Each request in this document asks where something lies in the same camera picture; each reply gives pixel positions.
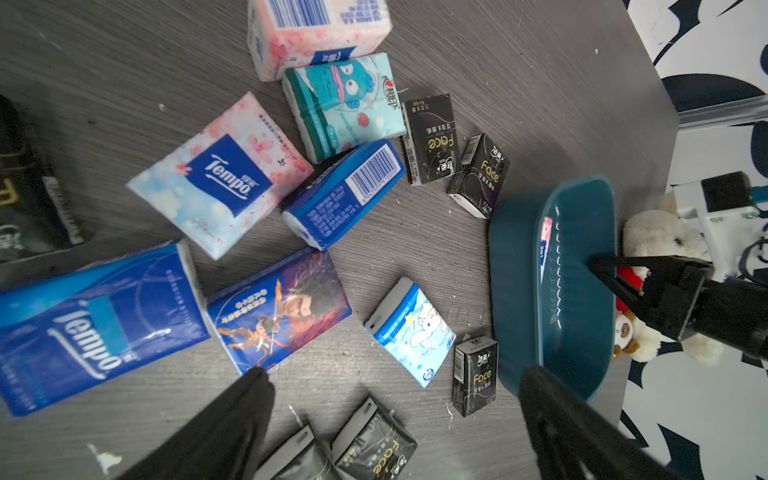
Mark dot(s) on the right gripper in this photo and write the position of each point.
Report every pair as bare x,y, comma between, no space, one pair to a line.
714,300

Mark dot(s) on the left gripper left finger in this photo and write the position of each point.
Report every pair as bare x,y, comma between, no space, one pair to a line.
222,441

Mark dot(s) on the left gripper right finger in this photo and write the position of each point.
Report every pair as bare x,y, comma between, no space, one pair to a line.
572,441

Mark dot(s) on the teal plastic storage box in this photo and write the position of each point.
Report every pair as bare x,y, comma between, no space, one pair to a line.
565,322

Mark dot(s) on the pink white Tempo tissue pack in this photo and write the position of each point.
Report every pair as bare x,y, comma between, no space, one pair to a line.
544,243

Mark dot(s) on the anime print tissue pack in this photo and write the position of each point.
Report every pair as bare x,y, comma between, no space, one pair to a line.
263,319

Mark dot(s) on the dark blue Tempo tissue pack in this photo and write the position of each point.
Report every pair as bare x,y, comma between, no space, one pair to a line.
65,335

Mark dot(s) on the light blue bunny tissue pack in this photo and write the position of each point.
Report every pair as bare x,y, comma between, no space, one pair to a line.
407,325

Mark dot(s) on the blue barcode tissue pack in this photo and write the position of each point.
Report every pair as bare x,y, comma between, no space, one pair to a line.
329,207

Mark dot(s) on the pink blue Tempo tissue pack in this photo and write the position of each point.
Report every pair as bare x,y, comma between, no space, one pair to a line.
222,181

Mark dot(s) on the pink barcode tissue pack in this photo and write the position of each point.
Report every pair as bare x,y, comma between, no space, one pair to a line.
285,34

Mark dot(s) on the black Face tissue pack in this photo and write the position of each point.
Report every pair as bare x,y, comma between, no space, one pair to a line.
372,444
430,142
475,374
302,457
35,219
476,188

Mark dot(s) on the white plush toy dog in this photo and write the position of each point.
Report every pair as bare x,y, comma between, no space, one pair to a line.
660,232

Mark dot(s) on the teal cartoon tissue pack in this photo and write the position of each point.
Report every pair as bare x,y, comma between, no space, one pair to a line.
341,105

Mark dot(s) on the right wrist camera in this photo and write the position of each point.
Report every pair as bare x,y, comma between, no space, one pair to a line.
732,216

